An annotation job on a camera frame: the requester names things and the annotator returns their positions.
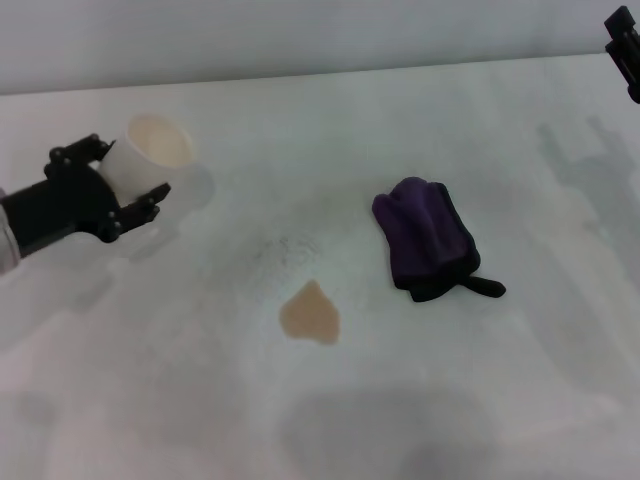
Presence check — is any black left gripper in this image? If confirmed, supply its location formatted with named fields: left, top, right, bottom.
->
left=0, top=133, right=172, bottom=259

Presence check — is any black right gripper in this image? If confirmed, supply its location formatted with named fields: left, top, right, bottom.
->
left=603, top=5, right=640, bottom=106

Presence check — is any white paper cup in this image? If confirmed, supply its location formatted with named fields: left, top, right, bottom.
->
left=97, top=113, right=197, bottom=209

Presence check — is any purple rag with black trim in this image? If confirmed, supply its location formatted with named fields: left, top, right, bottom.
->
left=371, top=176, right=507, bottom=303

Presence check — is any brown water stain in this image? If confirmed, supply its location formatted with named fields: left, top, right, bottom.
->
left=278, top=279, right=343, bottom=348

